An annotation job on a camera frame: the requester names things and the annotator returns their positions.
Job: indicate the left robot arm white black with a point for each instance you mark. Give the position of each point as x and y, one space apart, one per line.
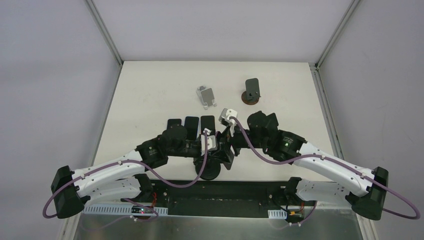
125 177

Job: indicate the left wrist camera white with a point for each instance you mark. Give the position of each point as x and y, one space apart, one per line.
208 141

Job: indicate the phone with lavender case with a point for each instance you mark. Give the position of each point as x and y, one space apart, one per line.
173 123

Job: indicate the right aluminium frame post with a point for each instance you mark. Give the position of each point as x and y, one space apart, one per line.
348 14

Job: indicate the left aluminium frame post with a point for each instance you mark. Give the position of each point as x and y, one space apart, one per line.
98 20

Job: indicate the brown round phone stand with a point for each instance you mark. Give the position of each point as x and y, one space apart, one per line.
251 95

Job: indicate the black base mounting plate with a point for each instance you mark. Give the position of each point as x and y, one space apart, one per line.
234 199

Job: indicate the white cable duct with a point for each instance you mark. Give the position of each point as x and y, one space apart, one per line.
277 214
117 209

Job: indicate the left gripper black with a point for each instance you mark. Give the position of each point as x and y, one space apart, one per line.
221 154

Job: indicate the black pole phone stand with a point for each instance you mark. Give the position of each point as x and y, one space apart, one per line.
211 171

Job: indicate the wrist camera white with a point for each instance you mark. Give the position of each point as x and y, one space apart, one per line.
208 141
227 118

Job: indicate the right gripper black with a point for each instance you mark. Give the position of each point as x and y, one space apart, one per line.
237 139

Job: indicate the right white cable duct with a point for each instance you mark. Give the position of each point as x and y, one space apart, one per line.
277 214

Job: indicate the black wedge phone stand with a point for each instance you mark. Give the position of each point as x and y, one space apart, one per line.
271 121

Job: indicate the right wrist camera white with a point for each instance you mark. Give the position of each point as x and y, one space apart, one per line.
227 118

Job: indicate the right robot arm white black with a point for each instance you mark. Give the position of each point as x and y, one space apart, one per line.
359 187

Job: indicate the left white cable duct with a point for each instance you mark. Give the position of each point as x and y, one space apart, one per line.
117 209

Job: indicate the phone with beige case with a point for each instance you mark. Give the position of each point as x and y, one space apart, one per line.
208 122

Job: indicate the white grey phone stand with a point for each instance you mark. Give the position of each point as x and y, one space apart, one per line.
206 97

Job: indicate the phone with blue case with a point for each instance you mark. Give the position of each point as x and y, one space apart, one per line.
191 123

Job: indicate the aluminium frame post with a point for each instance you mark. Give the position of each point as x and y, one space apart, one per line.
348 14
98 20

